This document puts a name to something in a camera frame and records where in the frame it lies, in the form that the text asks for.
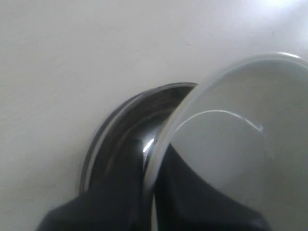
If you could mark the smooth steel bowl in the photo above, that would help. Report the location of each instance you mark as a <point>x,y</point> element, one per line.
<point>141,118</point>

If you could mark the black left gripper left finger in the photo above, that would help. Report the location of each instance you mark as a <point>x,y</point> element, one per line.
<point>113,204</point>

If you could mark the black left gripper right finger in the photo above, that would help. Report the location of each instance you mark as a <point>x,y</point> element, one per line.
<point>184,202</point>

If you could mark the white ceramic bowl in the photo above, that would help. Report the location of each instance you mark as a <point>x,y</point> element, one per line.
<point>245,133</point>

